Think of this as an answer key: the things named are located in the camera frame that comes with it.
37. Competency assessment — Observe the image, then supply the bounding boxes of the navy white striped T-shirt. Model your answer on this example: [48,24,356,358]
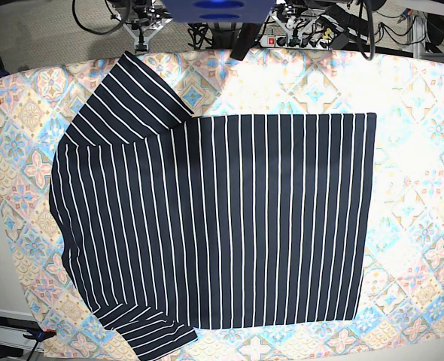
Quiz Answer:
[49,53,377,360]

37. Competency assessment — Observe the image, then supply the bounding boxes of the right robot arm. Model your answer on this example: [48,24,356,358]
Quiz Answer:
[71,0,173,53]

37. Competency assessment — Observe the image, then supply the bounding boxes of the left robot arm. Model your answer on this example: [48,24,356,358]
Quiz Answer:
[271,1,376,60]

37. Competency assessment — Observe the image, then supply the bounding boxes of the white power strip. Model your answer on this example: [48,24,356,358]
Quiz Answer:
[259,35,330,50]

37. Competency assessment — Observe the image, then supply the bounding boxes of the patterned tile tablecloth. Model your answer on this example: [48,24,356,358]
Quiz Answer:
[0,50,444,360]

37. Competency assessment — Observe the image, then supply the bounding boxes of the blue orange clamp lower left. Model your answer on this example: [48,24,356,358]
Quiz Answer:
[23,328,56,342]

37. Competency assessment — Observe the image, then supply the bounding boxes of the white box lower left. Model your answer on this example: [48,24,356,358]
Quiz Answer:
[0,309,41,350]

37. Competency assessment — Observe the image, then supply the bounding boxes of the black mount post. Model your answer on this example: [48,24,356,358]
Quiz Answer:
[230,23,262,61]

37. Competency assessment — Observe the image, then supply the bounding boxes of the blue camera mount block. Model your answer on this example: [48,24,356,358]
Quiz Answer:
[162,0,275,23]

